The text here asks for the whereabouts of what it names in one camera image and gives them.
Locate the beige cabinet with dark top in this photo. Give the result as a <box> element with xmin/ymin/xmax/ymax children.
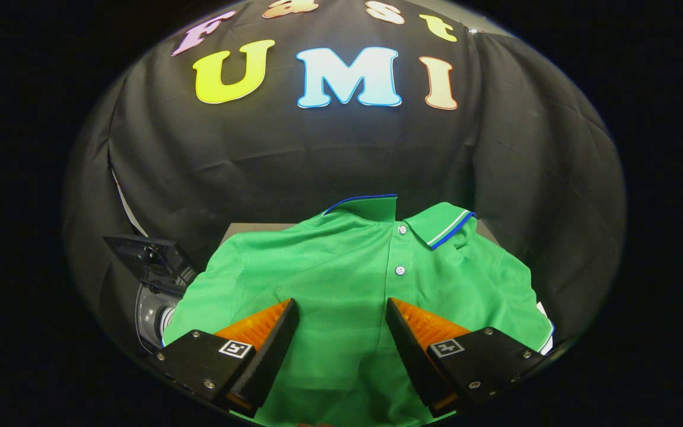
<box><xmin>221</xmin><ymin>218</ymin><xmax>502</xmax><ymax>247</ymax></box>

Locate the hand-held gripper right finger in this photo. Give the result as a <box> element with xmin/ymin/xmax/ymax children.
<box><xmin>385</xmin><ymin>297</ymin><xmax>550</xmax><ymax>419</ymax></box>

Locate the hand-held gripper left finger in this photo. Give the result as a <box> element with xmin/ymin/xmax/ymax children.
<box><xmin>155</xmin><ymin>298</ymin><xmax>301</xmax><ymax>416</ymax></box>

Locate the black backdrop cloth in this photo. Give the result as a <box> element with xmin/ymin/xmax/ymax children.
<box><xmin>63</xmin><ymin>0</ymin><xmax>627</xmax><ymax>356</ymax></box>

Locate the green polo shirt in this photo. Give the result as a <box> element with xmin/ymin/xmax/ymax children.
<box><xmin>162</xmin><ymin>194</ymin><xmax>556</xmax><ymax>427</ymax></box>

